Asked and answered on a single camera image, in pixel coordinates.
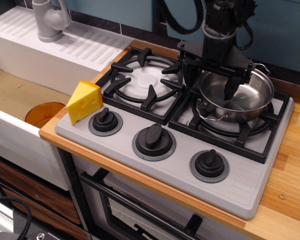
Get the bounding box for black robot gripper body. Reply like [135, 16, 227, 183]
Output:
[177, 23, 255, 83]

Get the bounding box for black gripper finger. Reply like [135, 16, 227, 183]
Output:
[224, 76, 242, 101]
[182, 59, 203, 87]

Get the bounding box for stainless steel pot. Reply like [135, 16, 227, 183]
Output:
[195, 69, 275, 123]

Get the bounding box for yellow toy cheese wedge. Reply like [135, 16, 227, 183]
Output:
[66, 80, 104, 125]

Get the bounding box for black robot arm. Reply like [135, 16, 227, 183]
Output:
[177, 0, 257, 100]

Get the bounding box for black middle stove knob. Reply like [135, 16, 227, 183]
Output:
[132, 123, 177, 162]

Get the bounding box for black stove knob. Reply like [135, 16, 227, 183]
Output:
[88, 107, 123, 137]
[132, 123, 177, 162]
[189, 149, 230, 184]

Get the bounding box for black right stove knob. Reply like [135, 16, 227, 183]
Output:
[189, 149, 230, 184]

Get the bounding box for black left stove knob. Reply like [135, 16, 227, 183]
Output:
[88, 107, 123, 137]

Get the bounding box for grey toy stove top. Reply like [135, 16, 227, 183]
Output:
[54, 46, 295, 220]

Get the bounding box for black left burner grate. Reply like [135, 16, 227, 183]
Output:
[96, 47, 187, 125]

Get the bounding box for black burner grate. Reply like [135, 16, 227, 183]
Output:
[96, 47, 187, 125]
[168, 87, 290, 164]

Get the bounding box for black right burner grate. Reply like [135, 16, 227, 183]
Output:
[168, 87, 290, 164]

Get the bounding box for grey toy faucet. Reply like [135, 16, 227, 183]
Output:
[32, 0, 71, 43]

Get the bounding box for white toy sink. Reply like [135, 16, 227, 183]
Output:
[0, 6, 132, 191]

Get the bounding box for wooden drawer fronts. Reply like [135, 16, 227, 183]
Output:
[0, 157, 88, 240]

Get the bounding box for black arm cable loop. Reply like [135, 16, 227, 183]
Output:
[162, 0, 205, 34]

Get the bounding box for oven door with black handle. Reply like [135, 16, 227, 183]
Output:
[79, 167, 241, 240]

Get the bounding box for black braided cable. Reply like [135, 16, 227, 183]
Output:
[0, 196, 32, 240]

